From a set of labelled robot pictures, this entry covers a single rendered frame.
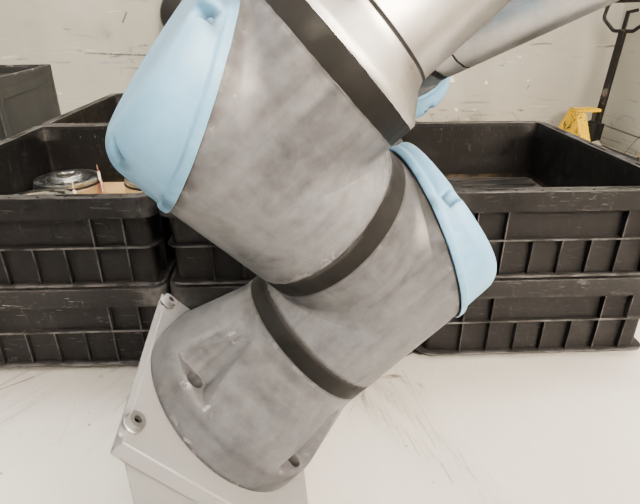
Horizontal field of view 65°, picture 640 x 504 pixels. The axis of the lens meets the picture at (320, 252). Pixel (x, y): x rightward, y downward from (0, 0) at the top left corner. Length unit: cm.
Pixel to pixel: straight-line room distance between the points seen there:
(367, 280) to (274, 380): 9
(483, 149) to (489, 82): 355
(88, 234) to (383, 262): 40
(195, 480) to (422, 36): 28
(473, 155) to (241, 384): 73
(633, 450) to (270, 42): 54
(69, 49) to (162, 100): 403
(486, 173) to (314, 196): 76
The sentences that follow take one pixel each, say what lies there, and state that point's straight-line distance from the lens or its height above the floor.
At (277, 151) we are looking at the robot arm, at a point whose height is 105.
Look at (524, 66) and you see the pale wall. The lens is 464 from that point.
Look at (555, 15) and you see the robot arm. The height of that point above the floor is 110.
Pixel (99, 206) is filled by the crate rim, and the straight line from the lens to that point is 58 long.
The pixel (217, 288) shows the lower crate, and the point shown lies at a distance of 59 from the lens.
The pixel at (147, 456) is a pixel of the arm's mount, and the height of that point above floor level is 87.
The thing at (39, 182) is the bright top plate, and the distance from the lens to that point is 93.
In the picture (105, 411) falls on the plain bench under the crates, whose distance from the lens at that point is 64.
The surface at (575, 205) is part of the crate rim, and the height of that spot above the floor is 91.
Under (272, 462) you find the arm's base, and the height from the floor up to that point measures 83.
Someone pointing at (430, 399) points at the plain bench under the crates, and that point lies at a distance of 62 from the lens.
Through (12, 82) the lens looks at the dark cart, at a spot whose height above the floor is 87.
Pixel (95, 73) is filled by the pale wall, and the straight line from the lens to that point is 423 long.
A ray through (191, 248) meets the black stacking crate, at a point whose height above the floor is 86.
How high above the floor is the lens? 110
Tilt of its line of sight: 25 degrees down
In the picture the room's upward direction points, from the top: straight up
